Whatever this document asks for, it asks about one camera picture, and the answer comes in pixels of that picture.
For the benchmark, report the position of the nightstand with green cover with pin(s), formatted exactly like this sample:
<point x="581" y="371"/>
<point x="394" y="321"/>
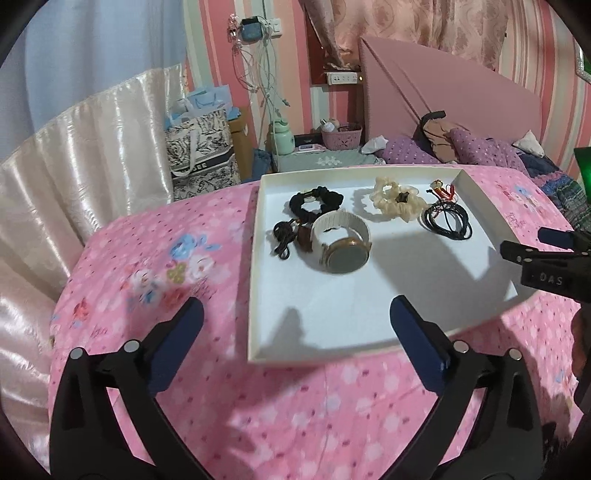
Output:
<point x="323" y="161"/>

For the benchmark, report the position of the wooden cabinet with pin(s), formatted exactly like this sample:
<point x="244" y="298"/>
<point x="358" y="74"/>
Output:
<point x="242" y="143"/>

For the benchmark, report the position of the pink floral bedsheet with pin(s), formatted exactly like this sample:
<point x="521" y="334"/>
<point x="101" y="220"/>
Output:
<point x="184" y="258"/>

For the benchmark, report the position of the white satin curtain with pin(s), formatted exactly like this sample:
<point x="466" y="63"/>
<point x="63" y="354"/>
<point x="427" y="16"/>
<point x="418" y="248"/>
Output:
<point x="92" y="152"/>

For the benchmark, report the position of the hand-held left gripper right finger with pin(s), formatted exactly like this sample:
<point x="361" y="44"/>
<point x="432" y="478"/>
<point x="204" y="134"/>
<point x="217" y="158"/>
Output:
<point x="418" y="341"/>

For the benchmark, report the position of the black scrunchie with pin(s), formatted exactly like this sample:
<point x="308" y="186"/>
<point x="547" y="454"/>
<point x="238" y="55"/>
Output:
<point x="300" y="203"/>

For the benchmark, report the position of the white cloth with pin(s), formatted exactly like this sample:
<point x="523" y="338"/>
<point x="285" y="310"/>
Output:
<point x="531" y="144"/>

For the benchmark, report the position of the blue gift bag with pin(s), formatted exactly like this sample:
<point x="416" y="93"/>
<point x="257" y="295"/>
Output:
<point x="203" y="99"/>

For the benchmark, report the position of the wall socket with chargers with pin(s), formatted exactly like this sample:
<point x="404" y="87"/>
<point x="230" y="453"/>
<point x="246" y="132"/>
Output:
<point x="256" y="26"/>

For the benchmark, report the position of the red knot charm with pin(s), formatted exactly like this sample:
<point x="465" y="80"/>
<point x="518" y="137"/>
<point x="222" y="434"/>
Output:
<point x="443" y="190"/>

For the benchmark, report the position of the green bottle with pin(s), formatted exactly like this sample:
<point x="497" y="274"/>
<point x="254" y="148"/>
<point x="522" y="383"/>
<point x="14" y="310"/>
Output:
<point x="283" y="138"/>

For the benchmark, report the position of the black and white tote bag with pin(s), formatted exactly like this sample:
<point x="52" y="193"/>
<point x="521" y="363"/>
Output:
<point x="203" y="147"/>

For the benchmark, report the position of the pale blue sheer curtain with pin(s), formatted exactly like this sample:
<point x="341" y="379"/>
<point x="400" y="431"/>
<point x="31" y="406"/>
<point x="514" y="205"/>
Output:
<point x="92" y="41"/>

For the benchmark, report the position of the white power strip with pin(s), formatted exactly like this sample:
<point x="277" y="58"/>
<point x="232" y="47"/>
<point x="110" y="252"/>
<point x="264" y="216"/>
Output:
<point x="344" y="78"/>

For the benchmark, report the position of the pink floral drape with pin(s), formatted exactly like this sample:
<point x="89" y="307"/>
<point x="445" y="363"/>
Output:
<point x="415" y="27"/>

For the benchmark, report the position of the white shallow box tray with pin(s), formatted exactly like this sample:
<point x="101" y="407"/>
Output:
<point x="415" y="295"/>

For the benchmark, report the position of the round watch with white band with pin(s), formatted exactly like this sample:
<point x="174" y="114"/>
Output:
<point x="344" y="258"/>

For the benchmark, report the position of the white tissue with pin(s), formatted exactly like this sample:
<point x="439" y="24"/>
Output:
<point x="373" y="145"/>

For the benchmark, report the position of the plaid blanket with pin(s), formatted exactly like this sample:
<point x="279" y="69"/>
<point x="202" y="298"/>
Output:
<point x="563" y="189"/>

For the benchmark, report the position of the pink plastic basket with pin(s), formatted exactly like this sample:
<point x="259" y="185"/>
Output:
<point x="341" y="138"/>

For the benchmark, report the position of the green rectangular object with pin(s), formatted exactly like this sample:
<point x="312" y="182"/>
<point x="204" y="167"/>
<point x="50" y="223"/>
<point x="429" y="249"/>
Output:
<point x="584" y="175"/>

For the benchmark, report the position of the purple dotted pillow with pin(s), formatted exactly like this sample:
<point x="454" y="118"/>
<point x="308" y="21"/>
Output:
<point x="489" y="150"/>
<point x="411" y="150"/>

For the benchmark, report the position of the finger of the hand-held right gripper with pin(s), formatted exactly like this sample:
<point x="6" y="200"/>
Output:
<point x="517" y="251"/>
<point x="561" y="239"/>

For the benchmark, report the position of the cream scrunchie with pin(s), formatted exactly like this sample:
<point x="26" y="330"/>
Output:
<point x="385" y="203"/>

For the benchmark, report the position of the pink headboard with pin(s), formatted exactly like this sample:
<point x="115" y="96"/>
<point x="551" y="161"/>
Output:
<point x="438" y="83"/>

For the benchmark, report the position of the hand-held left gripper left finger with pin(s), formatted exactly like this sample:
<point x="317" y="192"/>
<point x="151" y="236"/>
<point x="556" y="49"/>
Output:
<point x="178" y="332"/>

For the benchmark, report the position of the small black box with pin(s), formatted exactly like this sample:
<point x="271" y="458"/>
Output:
<point x="307" y="139"/>

